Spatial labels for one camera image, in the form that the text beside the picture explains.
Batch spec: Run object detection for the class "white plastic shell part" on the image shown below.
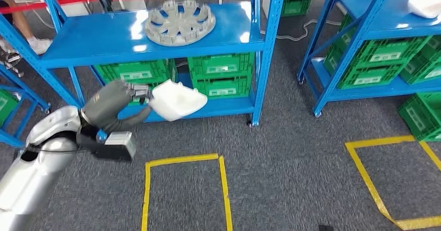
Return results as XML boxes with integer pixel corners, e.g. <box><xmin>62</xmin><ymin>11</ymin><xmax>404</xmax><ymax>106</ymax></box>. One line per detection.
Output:
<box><xmin>407</xmin><ymin>0</ymin><xmax>441</xmax><ymax>19</ymax></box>
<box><xmin>148</xmin><ymin>79</ymin><xmax>209</xmax><ymax>122</ymax></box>

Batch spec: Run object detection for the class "person's leg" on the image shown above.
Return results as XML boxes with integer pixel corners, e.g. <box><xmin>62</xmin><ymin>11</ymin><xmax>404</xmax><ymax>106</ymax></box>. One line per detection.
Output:
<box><xmin>3</xmin><ymin>0</ymin><xmax>39</xmax><ymax>46</ymax></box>

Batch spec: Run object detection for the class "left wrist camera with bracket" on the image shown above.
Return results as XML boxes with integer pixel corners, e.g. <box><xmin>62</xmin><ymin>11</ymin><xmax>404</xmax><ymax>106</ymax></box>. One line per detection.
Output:
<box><xmin>76</xmin><ymin>130</ymin><xmax>137</xmax><ymax>162</ymax></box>

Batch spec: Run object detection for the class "blue metal shelf rack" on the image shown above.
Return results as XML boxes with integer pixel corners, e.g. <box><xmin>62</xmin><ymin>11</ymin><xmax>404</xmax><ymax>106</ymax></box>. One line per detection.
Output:
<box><xmin>0</xmin><ymin>0</ymin><xmax>288</xmax><ymax>127</ymax></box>
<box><xmin>296</xmin><ymin>0</ymin><xmax>441</xmax><ymax>118</ymax></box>
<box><xmin>0</xmin><ymin>62</ymin><xmax>51</xmax><ymax>149</ymax></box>

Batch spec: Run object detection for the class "person's shoe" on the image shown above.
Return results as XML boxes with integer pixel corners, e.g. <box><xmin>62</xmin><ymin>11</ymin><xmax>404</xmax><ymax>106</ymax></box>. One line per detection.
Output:
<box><xmin>27</xmin><ymin>37</ymin><xmax>53</xmax><ymax>56</ymax></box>

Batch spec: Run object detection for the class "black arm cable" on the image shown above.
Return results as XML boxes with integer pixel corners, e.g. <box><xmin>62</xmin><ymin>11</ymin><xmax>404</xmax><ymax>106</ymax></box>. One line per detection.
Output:
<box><xmin>24</xmin><ymin>146</ymin><xmax>80</xmax><ymax>155</ymax></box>

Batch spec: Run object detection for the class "chrome chair base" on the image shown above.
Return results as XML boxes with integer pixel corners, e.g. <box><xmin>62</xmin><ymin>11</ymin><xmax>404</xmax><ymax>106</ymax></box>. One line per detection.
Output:
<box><xmin>0</xmin><ymin>38</ymin><xmax>25</xmax><ymax>79</ymax></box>

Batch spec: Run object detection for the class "grey plastic hubcap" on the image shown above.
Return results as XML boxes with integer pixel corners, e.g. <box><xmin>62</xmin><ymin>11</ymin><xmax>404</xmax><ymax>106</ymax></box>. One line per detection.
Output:
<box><xmin>144</xmin><ymin>0</ymin><xmax>217</xmax><ymax>47</ymax></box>

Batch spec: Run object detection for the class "white power cable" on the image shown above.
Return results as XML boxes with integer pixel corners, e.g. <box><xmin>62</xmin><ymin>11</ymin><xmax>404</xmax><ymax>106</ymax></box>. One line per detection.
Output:
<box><xmin>260</xmin><ymin>18</ymin><xmax>342</xmax><ymax>42</ymax></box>

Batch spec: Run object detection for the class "yellow floor tape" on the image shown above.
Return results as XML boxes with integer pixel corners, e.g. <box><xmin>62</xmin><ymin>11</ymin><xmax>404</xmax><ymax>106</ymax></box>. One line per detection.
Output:
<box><xmin>345</xmin><ymin>135</ymin><xmax>441</xmax><ymax>231</ymax></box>
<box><xmin>140</xmin><ymin>152</ymin><xmax>234</xmax><ymax>231</ymax></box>

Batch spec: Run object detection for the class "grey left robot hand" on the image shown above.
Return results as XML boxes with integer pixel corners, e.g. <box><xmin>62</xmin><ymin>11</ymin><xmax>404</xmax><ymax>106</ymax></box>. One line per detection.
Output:
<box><xmin>81</xmin><ymin>79</ymin><xmax>154</xmax><ymax>134</ymax></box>

